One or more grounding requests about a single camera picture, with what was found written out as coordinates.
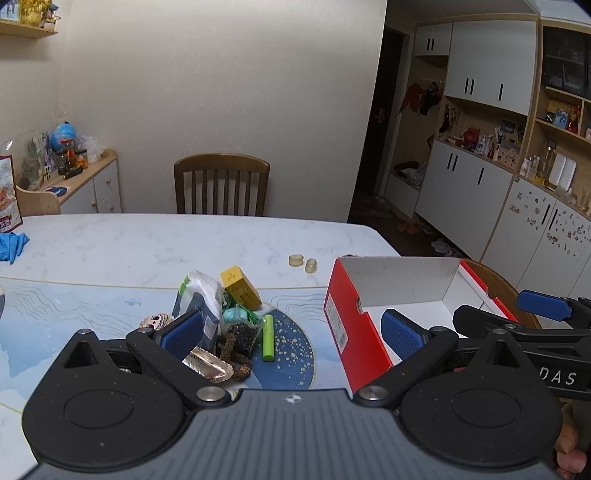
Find doll head keychain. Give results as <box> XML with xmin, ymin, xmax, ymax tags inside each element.
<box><xmin>140</xmin><ymin>313</ymin><xmax>174</xmax><ymax>330</ymax></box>

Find white shoes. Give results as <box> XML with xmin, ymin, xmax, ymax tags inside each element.
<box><xmin>431</xmin><ymin>237</ymin><xmax>467</xmax><ymax>259</ymax></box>

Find wooden wall shelf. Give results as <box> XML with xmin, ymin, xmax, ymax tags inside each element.
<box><xmin>0</xmin><ymin>18</ymin><xmax>58</xmax><ymax>38</ymax></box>

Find clear plastic bag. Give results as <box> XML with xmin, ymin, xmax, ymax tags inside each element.
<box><xmin>81</xmin><ymin>135</ymin><xmax>107</xmax><ymax>163</ymax></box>

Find brown bead bracelet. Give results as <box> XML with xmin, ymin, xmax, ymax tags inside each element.
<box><xmin>219</xmin><ymin>332</ymin><xmax>253</xmax><ymax>381</ymax></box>

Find green tube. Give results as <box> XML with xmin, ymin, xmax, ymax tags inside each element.
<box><xmin>262</xmin><ymin>315</ymin><xmax>276</xmax><ymax>362</ymax></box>

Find dark wooden door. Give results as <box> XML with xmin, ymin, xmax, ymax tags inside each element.
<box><xmin>348</xmin><ymin>25</ymin><xmax>411</xmax><ymax>222</ymax></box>

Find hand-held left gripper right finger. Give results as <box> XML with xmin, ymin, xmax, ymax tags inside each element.
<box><xmin>352</xmin><ymin>308</ymin><xmax>550</xmax><ymax>409</ymax></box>

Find dark wooden chair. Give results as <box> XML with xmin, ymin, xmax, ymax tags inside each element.
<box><xmin>174</xmin><ymin>154</ymin><xmax>271</xmax><ymax>217</ymax></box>

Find white wooden sideboard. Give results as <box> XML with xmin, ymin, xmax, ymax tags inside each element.
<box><xmin>16</xmin><ymin>149</ymin><xmax>123</xmax><ymax>215</ymax></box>

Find white canisters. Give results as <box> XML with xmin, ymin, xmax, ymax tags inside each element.
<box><xmin>551</xmin><ymin>154</ymin><xmax>578</xmax><ymax>190</ymax></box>

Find red cardboard shoe box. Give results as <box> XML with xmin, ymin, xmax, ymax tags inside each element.
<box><xmin>323</xmin><ymin>256</ymin><xmax>522</xmax><ymax>403</ymax></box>

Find red hanging bags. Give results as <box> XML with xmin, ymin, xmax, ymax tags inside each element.
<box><xmin>399</xmin><ymin>82</ymin><xmax>444</xmax><ymax>116</ymax></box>

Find dark bottles group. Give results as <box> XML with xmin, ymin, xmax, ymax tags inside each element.
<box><xmin>58</xmin><ymin>148</ymin><xmax>88</xmax><ymax>178</ymax></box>

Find blue glove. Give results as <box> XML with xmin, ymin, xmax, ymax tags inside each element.
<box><xmin>0</xmin><ymin>232</ymin><xmax>30</xmax><ymax>264</ymax></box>

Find red printed bag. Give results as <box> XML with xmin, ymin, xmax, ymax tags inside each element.
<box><xmin>0</xmin><ymin>154</ymin><xmax>24</xmax><ymax>233</ymax></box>

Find light wooden chair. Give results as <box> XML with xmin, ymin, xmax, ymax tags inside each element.
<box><xmin>462</xmin><ymin>258</ymin><xmax>543</xmax><ymax>330</ymax></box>

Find dark speckled packet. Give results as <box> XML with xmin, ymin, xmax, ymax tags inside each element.
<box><xmin>226</xmin><ymin>320</ymin><xmax>266</xmax><ymax>358</ymax></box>

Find gold ornament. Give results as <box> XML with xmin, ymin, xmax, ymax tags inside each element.
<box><xmin>18</xmin><ymin>0</ymin><xmax>44</xmax><ymax>26</ymax></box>

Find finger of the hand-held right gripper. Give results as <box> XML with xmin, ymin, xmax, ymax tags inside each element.
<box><xmin>451</xmin><ymin>304</ymin><xmax>591</xmax><ymax>345</ymax></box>
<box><xmin>516</xmin><ymin>289</ymin><xmax>591</xmax><ymax>326</ymax></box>

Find small yellow box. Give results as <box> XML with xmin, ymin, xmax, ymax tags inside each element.
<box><xmin>220</xmin><ymin>265</ymin><xmax>262</xmax><ymax>310</ymax></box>

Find blue patterned table mat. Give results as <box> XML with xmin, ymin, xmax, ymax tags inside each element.
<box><xmin>0</xmin><ymin>277</ymin><xmax>352</xmax><ymax>416</ymax></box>

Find large white wall cabinet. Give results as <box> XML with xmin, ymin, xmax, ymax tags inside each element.
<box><xmin>383</xmin><ymin>16</ymin><xmax>591</xmax><ymax>301</ymax></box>

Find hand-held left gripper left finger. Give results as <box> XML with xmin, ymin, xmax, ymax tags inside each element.
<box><xmin>58</xmin><ymin>308</ymin><xmax>232</xmax><ymax>411</ymax></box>

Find blue globe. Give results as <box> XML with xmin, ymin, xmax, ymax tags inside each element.
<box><xmin>53</xmin><ymin>121</ymin><xmax>77</xmax><ymax>151</ymax></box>

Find person's right hand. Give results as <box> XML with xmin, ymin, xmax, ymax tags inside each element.
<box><xmin>555</xmin><ymin>421</ymin><xmax>586</xmax><ymax>480</ymax></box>

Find gold foil tray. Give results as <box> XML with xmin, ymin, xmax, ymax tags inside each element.
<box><xmin>182</xmin><ymin>348</ymin><xmax>234</xmax><ymax>383</ymax></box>

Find small house model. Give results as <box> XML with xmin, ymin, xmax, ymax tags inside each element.
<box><xmin>39</xmin><ymin>4</ymin><xmax>62</xmax><ymax>31</ymax></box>

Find white green plastic packet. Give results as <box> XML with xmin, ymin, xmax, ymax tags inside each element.
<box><xmin>173</xmin><ymin>270</ymin><xmax>225</xmax><ymax>354</ymax></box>

